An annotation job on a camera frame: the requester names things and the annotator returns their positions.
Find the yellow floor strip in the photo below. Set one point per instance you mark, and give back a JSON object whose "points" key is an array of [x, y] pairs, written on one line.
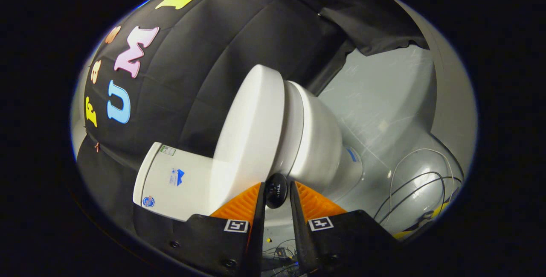
{"points": [[420, 225]]}

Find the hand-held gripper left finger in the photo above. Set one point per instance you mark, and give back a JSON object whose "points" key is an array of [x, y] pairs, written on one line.
{"points": [[222, 247]]}

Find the black backdrop cloth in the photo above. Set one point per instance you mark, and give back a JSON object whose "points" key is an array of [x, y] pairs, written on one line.
{"points": [[204, 55]]}

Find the red cloth clip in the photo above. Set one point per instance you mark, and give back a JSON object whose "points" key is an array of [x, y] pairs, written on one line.
{"points": [[97, 147]]}

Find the white ceramic toilet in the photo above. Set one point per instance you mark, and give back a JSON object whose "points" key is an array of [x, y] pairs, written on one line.
{"points": [[318, 140]]}

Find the white toilet tank cover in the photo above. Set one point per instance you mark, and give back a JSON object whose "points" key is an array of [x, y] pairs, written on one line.
{"points": [[140, 179]]}

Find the white toilet lid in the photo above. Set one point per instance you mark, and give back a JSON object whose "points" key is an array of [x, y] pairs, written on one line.
{"points": [[247, 132]]}

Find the black round lid pull tab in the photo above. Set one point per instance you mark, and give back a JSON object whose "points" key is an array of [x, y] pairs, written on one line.
{"points": [[276, 189]]}

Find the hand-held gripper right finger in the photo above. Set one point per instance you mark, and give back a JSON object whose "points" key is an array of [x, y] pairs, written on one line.
{"points": [[341, 243]]}

